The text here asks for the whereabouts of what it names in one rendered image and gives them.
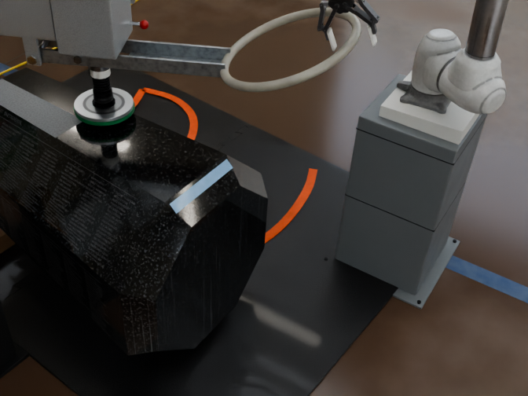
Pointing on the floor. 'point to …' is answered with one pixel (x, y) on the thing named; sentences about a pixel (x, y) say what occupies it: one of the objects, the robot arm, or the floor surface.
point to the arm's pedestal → (403, 201)
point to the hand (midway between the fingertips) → (353, 43)
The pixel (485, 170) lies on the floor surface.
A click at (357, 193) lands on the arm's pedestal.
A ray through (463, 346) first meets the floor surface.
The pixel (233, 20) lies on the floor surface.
